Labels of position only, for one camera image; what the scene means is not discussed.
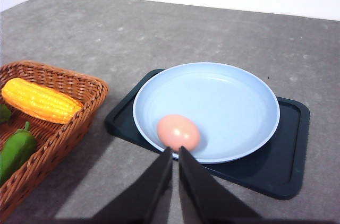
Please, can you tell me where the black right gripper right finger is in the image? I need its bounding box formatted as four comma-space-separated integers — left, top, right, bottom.
178, 146, 340, 224

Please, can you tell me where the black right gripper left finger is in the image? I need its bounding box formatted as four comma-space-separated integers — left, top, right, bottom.
48, 147, 173, 224

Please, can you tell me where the pink-brown egg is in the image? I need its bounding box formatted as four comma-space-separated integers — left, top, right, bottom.
157, 114, 200, 152

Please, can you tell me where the blue round plate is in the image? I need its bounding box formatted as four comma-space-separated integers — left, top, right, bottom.
133, 62, 280, 164

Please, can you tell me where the brown wicker basket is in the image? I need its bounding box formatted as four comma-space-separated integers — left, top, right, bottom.
0, 61, 109, 221

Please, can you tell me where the yellow plastic corn cob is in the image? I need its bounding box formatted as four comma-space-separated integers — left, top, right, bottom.
2, 78, 83, 124

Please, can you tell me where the green plastic pepper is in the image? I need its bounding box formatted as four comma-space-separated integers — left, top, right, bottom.
0, 122, 38, 181

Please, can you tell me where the red plastic carrot with leaves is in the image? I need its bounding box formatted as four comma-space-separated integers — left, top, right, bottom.
0, 104, 12, 123

